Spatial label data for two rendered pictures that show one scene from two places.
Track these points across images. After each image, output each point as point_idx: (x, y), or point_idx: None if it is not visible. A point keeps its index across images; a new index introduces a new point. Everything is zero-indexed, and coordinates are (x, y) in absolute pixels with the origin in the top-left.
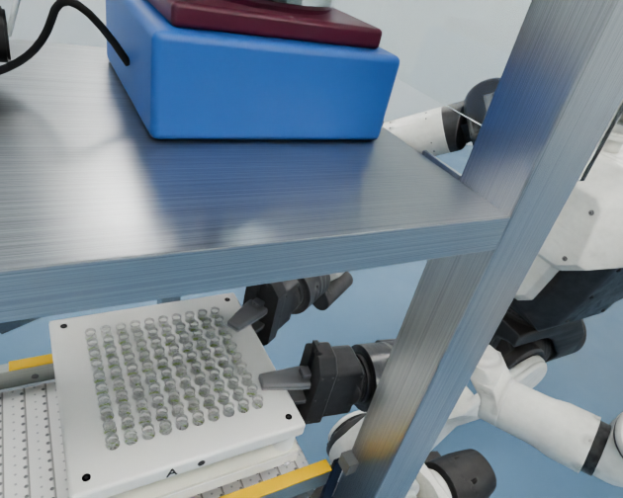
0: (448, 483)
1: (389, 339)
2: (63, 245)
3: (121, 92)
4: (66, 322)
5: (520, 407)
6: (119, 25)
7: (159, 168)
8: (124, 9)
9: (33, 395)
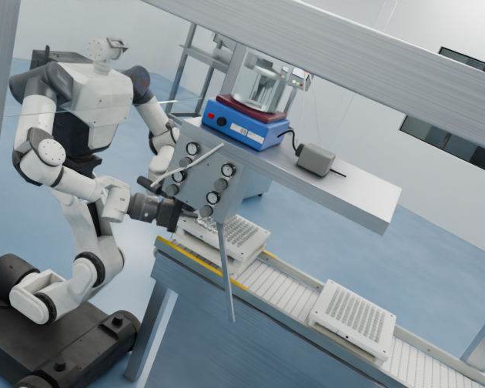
0: (31, 272)
1: (154, 185)
2: None
3: (272, 147)
4: (239, 253)
5: (170, 159)
6: (275, 132)
7: (286, 141)
8: (279, 126)
9: None
